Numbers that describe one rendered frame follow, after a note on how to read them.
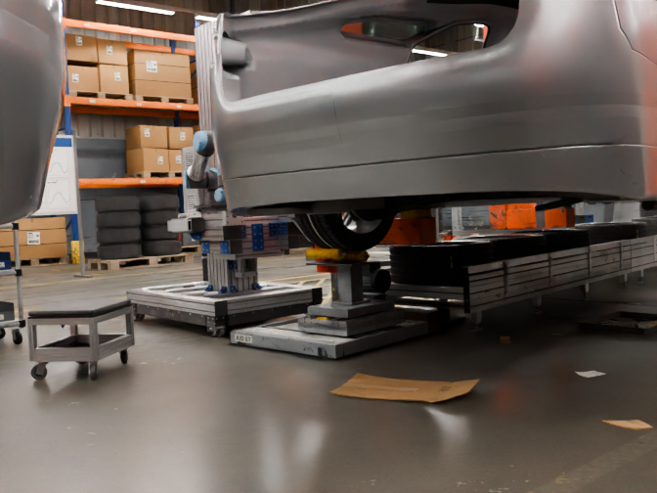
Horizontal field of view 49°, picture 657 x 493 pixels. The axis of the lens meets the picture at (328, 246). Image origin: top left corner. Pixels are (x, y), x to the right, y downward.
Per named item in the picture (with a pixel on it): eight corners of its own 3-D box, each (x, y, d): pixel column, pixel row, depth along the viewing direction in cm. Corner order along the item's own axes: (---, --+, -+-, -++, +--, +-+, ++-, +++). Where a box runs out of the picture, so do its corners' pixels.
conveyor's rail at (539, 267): (470, 304, 408) (469, 266, 407) (462, 304, 412) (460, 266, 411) (632, 266, 588) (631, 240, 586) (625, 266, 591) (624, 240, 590)
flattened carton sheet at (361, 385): (462, 406, 266) (462, 396, 266) (329, 395, 289) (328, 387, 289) (480, 386, 293) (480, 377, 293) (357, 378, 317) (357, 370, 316)
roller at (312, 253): (341, 259, 382) (340, 248, 382) (302, 258, 402) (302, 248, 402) (348, 258, 386) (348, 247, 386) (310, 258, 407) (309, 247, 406)
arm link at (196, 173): (206, 192, 455) (224, 144, 410) (183, 193, 449) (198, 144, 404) (203, 176, 460) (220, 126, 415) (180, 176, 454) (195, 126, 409)
